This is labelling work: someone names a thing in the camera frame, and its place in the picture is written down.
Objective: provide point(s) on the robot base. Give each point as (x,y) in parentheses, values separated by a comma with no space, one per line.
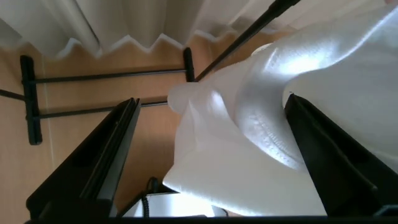
(174,205)

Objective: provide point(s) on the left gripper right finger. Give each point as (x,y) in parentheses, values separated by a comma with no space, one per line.
(342,186)

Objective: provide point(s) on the beige curtain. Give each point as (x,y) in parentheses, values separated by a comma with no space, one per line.
(140,18)

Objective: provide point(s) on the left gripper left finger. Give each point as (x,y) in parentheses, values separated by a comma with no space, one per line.
(62,193)

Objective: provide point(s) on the black clothes rack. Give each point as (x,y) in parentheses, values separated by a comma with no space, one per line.
(31,99)

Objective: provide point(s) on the white printed T-shirt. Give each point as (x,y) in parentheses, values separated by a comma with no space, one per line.
(233,155)

